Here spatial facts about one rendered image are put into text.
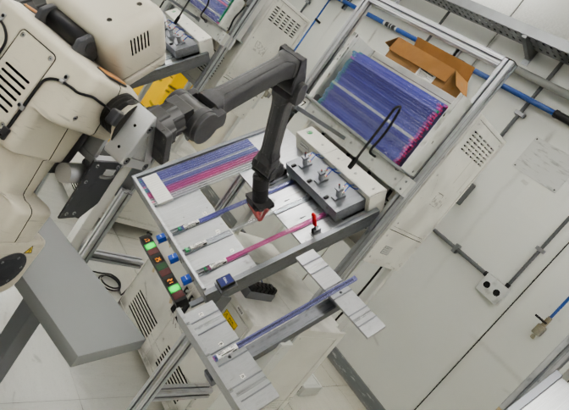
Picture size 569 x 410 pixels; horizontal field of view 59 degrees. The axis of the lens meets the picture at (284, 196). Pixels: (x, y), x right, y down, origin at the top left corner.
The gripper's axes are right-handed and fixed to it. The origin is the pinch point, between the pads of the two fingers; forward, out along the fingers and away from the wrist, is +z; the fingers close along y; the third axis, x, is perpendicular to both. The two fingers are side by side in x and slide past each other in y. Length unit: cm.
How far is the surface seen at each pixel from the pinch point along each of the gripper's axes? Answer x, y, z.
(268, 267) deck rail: 8.5, -21.0, 2.1
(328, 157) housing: -35.5, 7.4, -10.7
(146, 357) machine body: 46, 13, 71
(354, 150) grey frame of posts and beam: -44.7, 3.1, -14.1
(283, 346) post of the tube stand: 21, -50, 2
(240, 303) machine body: 13.0, -9.4, 31.0
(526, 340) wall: -140, -58, 104
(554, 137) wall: -203, 3, 26
